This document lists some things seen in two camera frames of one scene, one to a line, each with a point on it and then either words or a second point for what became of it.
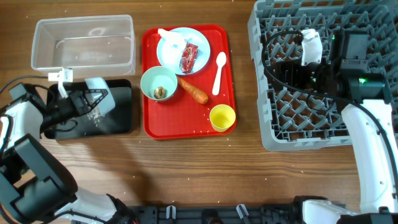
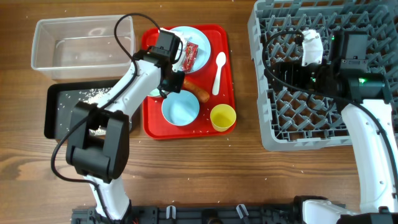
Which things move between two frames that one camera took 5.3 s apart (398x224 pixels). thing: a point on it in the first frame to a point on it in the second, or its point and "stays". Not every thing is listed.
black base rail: (221, 214) stays
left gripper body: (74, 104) to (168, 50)
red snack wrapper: (188, 58) stays
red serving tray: (186, 82) stays
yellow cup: (222, 117) stays
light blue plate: (195, 37) stays
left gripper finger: (90, 98) to (172, 81)
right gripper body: (313, 76) stays
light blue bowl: (107, 103) to (181, 108)
